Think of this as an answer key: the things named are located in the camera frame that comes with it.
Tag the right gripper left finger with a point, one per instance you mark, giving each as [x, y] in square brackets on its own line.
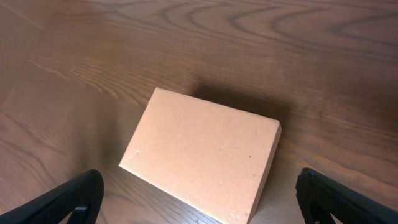
[79, 200]

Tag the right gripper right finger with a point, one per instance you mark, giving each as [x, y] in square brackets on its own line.
[322, 200]

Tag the brown cardboard box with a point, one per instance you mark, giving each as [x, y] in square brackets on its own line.
[212, 157]

